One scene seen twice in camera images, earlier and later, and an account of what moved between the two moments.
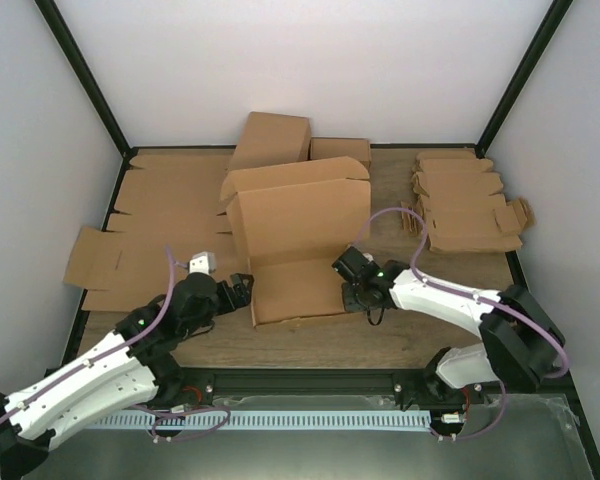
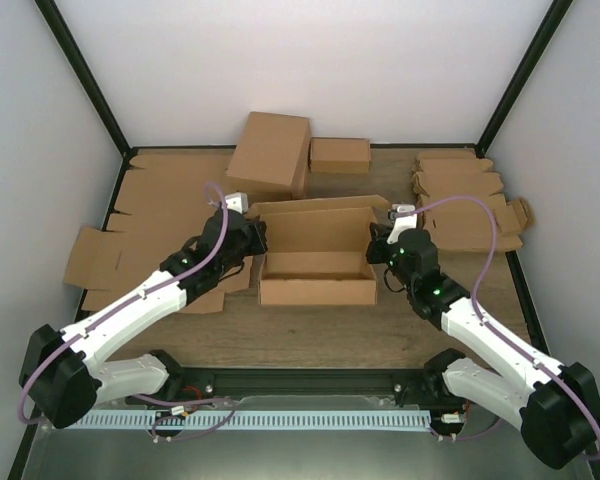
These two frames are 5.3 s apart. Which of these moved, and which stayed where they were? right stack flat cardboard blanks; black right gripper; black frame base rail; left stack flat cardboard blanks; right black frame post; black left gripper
Moved: black right gripper; black left gripper
Stayed: right black frame post; left stack flat cardboard blanks; black frame base rail; right stack flat cardboard blanks
